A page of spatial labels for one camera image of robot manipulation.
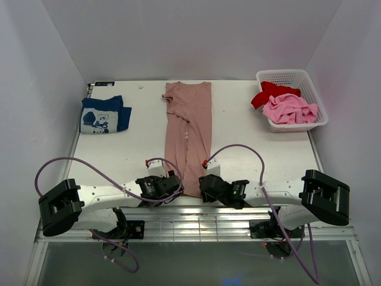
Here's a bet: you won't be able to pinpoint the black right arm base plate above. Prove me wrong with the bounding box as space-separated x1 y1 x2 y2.
249 220 304 240

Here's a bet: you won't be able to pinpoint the dusty pink printed t-shirt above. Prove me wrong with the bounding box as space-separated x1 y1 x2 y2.
162 82 212 198

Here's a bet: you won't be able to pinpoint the white plastic laundry basket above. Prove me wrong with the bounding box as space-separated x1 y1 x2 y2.
256 69 328 133

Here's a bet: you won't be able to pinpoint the bright pink t-shirt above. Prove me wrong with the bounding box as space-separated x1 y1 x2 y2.
263 94 318 125

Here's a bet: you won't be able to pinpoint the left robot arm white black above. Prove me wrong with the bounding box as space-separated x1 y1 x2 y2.
39 172 183 239

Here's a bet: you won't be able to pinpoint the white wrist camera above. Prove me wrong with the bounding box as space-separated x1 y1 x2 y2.
202 158 221 176
146 160 166 178

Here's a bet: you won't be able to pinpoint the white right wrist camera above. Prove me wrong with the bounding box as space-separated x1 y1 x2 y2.
202 158 221 176

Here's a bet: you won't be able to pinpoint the folded blue printed t-shirt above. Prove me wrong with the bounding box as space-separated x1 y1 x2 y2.
79 95 132 134

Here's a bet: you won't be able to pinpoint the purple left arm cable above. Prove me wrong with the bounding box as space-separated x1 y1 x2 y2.
35 157 183 272

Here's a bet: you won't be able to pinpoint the red t-shirt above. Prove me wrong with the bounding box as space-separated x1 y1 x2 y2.
251 81 301 110

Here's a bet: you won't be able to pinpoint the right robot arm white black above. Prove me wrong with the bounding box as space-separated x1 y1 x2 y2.
199 170 350 237

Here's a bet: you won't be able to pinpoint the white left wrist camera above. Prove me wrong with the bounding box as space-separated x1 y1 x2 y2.
146 160 166 178

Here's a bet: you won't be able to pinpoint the aluminium table frame rails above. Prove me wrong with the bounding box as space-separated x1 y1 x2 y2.
35 205 358 243

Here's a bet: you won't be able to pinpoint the small blue label sticker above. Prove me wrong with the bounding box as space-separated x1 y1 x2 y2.
94 81 115 86

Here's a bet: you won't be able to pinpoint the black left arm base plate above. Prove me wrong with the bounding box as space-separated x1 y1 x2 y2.
120 220 145 240

